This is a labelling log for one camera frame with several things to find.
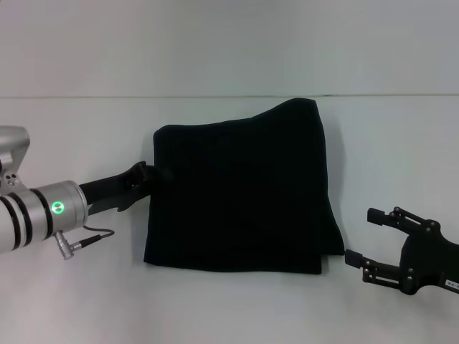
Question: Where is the left arm cable with connector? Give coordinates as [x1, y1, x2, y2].
[53, 226, 116, 262]

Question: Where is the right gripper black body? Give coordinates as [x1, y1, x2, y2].
[398, 219, 459, 297]

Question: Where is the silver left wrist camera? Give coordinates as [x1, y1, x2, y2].
[0, 125, 31, 197]

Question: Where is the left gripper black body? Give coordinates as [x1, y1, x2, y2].
[77, 161, 153, 216]

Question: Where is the black shirt with FREE print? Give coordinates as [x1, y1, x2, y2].
[142, 97, 346, 277]

